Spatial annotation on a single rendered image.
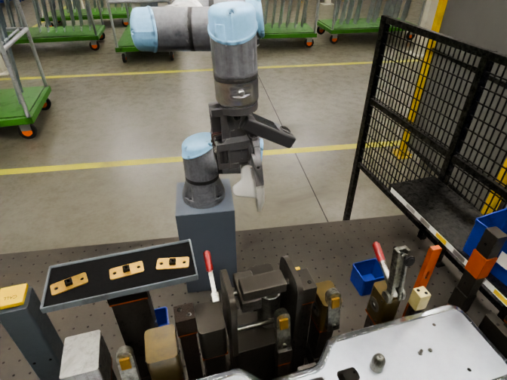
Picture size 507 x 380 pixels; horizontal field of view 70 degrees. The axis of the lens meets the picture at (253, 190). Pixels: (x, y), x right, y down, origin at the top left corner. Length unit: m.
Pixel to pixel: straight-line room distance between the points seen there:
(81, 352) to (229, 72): 0.69
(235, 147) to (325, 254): 1.09
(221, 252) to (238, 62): 0.89
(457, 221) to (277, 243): 0.74
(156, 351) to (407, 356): 0.62
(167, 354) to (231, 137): 0.53
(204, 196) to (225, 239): 0.19
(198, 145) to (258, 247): 0.68
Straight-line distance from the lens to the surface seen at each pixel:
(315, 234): 1.76
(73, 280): 1.04
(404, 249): 1.02
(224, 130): 0.66
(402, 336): 1.11
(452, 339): 1.16
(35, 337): 1.15
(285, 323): 0.96
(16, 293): 1.08
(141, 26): 0.71
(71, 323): 1.57
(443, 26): 3.55
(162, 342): 0.96
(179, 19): 0.70
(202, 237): 1.31
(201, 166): 1.18
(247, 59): 0.60
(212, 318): 0.98
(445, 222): 1.46
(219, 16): 0.59
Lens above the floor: 1.88
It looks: 36 degrees down
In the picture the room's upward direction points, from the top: straight up
